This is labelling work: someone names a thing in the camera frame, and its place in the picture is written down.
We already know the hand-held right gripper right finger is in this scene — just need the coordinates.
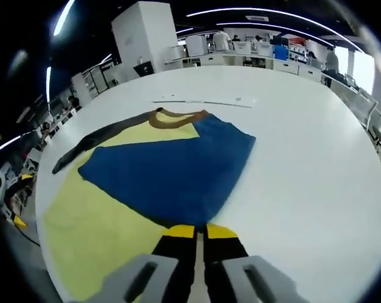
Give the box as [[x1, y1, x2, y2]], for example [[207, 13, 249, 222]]
[[204, 223, 310, 303]]

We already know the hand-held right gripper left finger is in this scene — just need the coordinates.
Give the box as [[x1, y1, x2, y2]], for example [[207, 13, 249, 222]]
[[85, 223, 198, 303]]

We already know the yellow blue colour-block garment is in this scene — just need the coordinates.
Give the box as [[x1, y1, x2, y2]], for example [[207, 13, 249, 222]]
[[40, 107, 257, 302]]

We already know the white template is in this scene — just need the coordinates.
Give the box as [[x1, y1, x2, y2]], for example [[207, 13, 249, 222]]
[[152, 93, 257, 109]]

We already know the white ceiling light strip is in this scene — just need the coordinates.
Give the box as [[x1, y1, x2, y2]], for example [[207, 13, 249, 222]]
[[0, 134, 23, 157], [214, 21, 324, 38], [185, 7, 353, 45], [52, 0, 77, 36], [45, 65, 52, 102]]

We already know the grey shelving rack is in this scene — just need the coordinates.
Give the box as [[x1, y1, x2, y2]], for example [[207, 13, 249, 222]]
[[71, 59, 119, 105]]

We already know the black bin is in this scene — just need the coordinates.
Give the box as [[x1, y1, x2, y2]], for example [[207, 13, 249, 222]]
[[132, 61, 154, 79]]

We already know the row of white cabinets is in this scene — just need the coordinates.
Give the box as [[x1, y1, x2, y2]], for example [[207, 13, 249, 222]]
[[164, 51, 324, 83]]

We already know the wide white square pillar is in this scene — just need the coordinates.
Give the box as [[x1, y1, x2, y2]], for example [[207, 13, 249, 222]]
[[110, 1, 179, 83]]

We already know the blue box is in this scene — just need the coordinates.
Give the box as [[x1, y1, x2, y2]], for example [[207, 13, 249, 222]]
[[273, 44, 288, 61]]

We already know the black cable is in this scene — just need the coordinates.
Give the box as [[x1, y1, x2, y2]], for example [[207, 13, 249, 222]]
[[17, 224, 41, 248]]

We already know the red blue wall sign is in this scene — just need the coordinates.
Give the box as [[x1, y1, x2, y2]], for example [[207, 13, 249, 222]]
[[271, 35, 305, 47]]

